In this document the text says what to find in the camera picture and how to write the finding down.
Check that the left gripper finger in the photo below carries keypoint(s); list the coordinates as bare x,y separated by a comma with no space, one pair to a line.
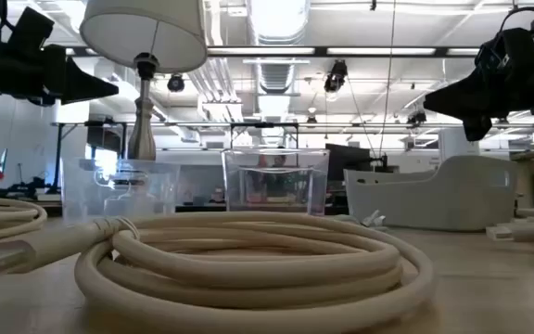
81,88

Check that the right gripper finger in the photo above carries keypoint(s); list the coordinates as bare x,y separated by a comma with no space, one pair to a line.
477,127
466,99

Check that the black background robot arm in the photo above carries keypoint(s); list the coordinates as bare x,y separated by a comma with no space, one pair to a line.
30,190

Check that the white pillar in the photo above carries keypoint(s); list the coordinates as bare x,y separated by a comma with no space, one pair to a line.
457,144

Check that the white shade table lamp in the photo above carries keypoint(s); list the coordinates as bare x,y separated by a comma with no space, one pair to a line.
142,32

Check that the grey plastic bin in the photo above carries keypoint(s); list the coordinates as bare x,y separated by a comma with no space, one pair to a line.
434,199

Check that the tilted background monitor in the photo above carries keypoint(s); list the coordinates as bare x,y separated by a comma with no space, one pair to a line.
3,161

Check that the clear plastic bin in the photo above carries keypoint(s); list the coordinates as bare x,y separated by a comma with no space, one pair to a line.
276,185
81,195

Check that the black desk monitor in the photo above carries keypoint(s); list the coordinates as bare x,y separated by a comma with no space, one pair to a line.
348,162

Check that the long ceiling light strip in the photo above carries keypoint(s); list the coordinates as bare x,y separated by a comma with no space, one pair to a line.
258,50

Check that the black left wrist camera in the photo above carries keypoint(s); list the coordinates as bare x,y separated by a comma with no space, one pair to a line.
30,28

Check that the black ceiling camera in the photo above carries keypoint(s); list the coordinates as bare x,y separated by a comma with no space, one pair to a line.
336,76
416,117
175,83

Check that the dark wall screen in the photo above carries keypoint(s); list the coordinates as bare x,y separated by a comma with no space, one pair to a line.
105,138

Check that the silver ceiling air duct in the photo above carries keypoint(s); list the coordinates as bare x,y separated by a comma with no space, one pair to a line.
278,18

